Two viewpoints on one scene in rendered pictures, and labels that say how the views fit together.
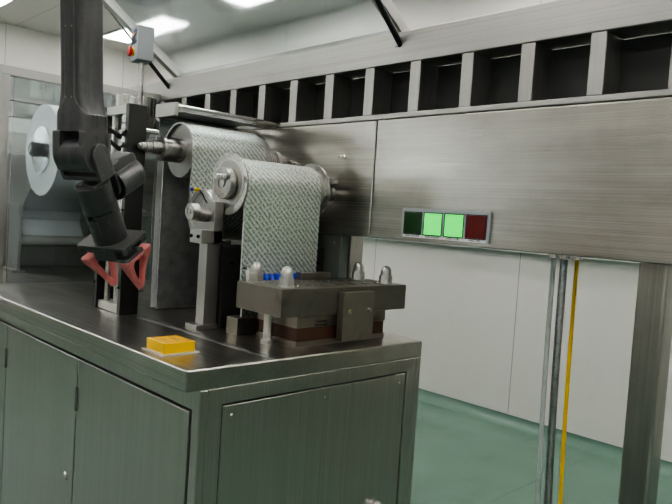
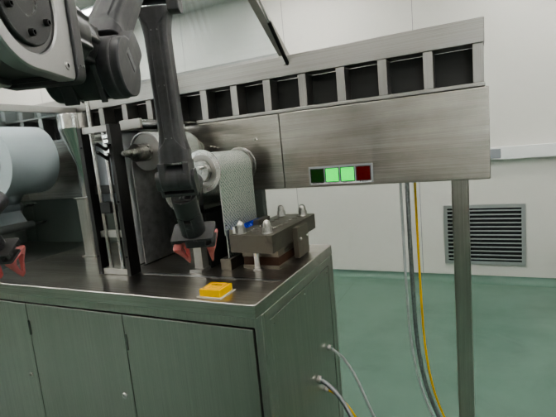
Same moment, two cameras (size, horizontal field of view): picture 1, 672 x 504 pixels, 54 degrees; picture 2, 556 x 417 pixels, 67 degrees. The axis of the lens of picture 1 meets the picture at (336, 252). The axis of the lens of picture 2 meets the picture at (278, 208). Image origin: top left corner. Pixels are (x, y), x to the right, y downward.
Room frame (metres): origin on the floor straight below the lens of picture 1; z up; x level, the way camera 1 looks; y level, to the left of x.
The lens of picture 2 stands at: (0.13, 0.53, 1.30)
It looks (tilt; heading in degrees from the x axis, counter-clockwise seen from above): 8 degrees down; 340
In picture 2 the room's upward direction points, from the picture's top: 5 degrees counter-clockwise
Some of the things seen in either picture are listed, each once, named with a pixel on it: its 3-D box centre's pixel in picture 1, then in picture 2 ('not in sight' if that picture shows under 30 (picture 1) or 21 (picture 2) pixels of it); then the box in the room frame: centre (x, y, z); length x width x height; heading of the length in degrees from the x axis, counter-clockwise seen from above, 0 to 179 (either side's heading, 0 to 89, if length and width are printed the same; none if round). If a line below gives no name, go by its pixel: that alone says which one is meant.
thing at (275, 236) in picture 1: (281, 244); (239, 203); (1.63, 0.13, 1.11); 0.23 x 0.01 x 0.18; 134
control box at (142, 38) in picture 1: (139, 44); not in sight; (2.01, 0.62, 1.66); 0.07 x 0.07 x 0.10; 33
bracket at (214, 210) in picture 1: (203, 265); (194, 229); (1.59, 0.31, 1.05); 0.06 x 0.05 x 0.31; 134
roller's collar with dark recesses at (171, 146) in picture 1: (170, 149); (141, 152); (1.76, 0.45, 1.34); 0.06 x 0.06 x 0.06; 44
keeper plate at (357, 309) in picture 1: (356, 315); (301, 239); (1.52, -0.06, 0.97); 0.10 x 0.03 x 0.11; 134
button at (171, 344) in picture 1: (170, 344); (216, 289); (1.31, 0.32, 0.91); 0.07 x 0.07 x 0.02; 44
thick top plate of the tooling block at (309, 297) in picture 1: (325, 295); (276, 231); (1.58, 0.02, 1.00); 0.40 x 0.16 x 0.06; 134
